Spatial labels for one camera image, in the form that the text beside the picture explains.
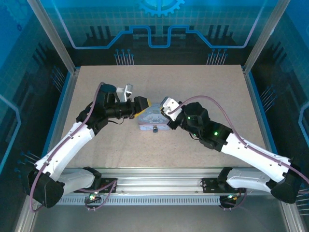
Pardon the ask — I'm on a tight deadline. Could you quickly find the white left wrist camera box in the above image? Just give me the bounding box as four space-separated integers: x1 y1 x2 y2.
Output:
115 83 135 103

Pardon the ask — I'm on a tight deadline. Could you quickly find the table side rail blue edge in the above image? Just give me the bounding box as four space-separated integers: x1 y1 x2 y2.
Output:
242 67 285 176
40 67 81 176

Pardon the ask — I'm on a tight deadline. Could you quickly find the slotted grey cable duct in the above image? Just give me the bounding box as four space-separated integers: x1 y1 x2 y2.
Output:
37 196 225 205

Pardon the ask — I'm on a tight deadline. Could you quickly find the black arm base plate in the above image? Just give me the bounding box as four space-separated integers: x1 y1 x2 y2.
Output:
201 177 247 194
72 177 118 194

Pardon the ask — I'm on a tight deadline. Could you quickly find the aluminium frame post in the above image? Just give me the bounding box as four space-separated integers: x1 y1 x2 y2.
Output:
242 0 291 74
26 0 81 74

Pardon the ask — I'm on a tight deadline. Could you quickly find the light blue zip pouch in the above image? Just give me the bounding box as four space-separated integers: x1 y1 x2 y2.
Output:
137 102 173 131

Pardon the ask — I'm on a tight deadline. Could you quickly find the grey metal front tray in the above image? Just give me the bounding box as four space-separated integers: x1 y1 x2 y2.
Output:
14 188 305 232

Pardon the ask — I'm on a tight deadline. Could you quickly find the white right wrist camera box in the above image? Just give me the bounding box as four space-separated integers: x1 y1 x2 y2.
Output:
160 96 183 123

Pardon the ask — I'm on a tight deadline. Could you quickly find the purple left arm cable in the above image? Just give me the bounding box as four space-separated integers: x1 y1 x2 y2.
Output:
28 82 119 213

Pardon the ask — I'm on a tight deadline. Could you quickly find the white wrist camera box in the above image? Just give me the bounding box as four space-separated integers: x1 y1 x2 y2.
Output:
115 83 135 103
160 96 183 123

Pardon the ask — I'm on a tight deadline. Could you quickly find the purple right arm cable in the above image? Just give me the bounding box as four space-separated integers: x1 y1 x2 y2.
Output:
169 95 309 211

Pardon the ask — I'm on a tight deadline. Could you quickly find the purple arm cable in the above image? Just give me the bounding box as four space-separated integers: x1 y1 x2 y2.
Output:
169 95 309 211
28 82 119 213

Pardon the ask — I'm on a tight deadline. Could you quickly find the aluminium front rail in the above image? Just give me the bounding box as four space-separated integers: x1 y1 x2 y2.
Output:
31 168 289 197

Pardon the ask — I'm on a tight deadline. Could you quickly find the small LED circuit board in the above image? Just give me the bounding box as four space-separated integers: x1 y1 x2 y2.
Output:
221 192 239 203
84 190 101 203

